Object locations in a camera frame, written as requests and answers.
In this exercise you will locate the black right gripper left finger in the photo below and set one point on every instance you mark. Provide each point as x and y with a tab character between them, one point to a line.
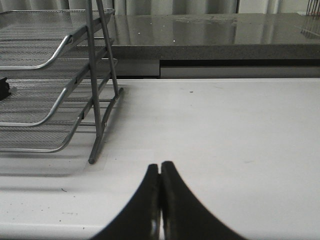
140	218

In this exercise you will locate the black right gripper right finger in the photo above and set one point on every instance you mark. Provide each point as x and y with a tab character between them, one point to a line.
184	216

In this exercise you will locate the silver mesh tray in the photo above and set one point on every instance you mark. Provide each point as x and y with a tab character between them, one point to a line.
57	95
50	137
33	39

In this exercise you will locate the red emergency stop button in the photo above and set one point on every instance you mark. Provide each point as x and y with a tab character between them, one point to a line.
4	88

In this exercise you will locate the silver mesh bottom tray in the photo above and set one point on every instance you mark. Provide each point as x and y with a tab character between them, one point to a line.
50	137

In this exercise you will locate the grey stone counter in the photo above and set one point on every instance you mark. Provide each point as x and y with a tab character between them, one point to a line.
246	45

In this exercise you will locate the silver mesh top tray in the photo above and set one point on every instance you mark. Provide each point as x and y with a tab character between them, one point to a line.
33	39

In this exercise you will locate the grey metal rack frame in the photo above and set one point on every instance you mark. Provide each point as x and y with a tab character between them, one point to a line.
99	120

